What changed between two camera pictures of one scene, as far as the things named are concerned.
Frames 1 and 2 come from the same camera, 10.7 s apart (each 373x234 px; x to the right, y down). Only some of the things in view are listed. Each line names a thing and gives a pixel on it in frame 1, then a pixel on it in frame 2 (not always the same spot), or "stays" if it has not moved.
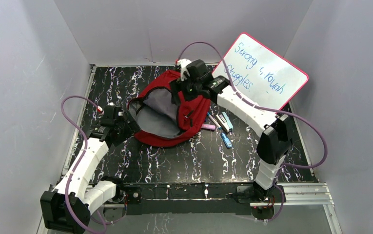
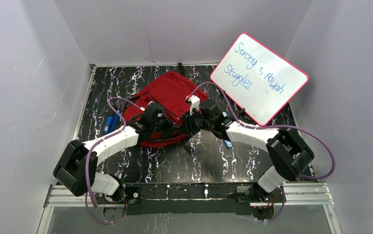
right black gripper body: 190,89 → 197,122
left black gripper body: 123,119 → 170,122
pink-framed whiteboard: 262,75 stays
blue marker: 226,141 stays
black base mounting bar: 162,198 stays
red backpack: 161,120 stays
